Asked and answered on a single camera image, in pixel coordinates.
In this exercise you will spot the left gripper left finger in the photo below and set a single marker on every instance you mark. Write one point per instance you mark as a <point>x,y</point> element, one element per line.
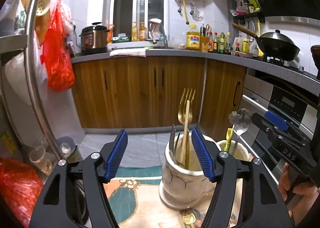
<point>75,190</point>

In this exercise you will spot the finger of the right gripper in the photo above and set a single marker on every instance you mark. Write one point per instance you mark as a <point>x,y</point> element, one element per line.
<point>276,120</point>
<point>267,127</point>

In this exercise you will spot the silver steel spoon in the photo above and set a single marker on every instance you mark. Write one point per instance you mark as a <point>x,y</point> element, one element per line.
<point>242,125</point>

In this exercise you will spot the yellow green plastic spoon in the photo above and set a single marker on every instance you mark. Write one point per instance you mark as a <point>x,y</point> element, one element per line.
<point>189,220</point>
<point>229,136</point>

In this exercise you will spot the gold fork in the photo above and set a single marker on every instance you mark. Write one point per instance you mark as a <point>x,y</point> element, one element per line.
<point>184,116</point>

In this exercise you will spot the wooden chopstick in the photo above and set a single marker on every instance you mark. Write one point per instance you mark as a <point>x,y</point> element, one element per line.
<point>185,135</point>

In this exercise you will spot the silver steel fork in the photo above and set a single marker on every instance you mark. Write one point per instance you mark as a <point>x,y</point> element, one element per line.
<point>173,142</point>

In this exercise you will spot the flower handle steel spoon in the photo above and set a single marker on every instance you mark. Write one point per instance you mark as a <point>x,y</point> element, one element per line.
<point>234,119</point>

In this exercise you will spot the wooden kitchen cabinets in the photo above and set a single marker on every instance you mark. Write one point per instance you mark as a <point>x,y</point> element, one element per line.
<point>139,93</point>

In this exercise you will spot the built-in oven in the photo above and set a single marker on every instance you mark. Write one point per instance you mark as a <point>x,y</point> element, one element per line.
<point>284,120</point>

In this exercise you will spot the red bag on shelf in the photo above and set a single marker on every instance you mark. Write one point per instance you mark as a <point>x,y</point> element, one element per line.
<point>20,188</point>

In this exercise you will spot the plastic cup on shelf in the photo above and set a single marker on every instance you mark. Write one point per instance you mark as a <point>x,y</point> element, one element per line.
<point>38,157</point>

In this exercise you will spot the black wok with lid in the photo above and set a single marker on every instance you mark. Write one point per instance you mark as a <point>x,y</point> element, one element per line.
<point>273,44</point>

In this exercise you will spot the cream floral ceramic utensil holder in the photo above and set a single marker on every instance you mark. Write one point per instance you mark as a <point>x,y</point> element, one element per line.
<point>180,188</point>

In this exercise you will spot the quilted teal peach table mat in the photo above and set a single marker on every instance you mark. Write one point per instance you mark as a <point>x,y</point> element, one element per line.
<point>134,198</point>

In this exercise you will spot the knife block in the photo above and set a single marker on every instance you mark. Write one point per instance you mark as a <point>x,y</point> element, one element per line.
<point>204,44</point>

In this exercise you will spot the yellow cooking oil bottle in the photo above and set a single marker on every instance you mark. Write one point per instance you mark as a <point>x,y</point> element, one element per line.
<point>193,40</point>

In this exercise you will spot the hanging red plastic bag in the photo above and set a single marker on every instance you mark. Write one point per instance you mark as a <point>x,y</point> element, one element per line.
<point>55,53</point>

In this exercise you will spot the white dish cloth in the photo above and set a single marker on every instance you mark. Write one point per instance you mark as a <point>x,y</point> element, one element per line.
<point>140,52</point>

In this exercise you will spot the metal shelf rack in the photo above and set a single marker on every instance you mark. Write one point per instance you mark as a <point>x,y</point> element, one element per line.
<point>59,107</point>

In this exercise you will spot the electric pressure cooker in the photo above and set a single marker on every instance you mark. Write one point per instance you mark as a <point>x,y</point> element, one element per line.
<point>94,39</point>

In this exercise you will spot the beige perforated ladle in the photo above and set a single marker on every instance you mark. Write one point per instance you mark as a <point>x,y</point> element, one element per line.
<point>42,6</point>

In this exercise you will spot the wall spice shelf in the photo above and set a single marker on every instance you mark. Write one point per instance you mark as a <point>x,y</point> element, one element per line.
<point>247,10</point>

